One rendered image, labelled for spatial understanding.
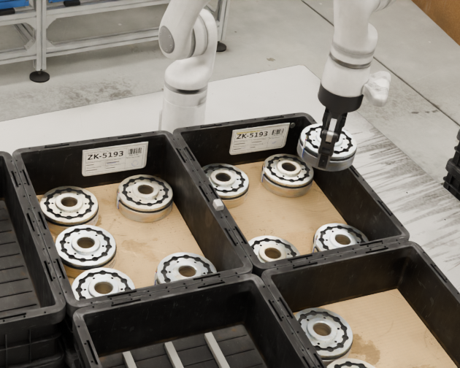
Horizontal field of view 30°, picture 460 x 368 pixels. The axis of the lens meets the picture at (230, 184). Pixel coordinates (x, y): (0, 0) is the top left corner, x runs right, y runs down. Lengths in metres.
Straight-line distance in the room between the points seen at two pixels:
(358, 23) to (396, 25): 3.06
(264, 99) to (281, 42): 1.81
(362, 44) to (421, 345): 0.50
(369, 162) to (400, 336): 0.69
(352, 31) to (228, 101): 0.86
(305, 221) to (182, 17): 0.45
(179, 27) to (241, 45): 2.25
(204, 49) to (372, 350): 0.69
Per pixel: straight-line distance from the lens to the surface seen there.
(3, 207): 1.59
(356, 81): 1.40
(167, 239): 1.53
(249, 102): 2.18
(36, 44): 3.43
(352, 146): 1.54
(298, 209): 1.64
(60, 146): 1.56
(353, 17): 1.33
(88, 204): 1.54
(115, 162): 1.61
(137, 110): 2.09
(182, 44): 1.68
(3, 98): 3.40
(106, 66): 3.63
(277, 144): 1.74
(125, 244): 1.51
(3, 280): 1.45
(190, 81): 1.75
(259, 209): 1.62
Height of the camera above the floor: 1.84
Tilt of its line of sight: 37 degrees down
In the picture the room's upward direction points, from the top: 10 degrees clockwise
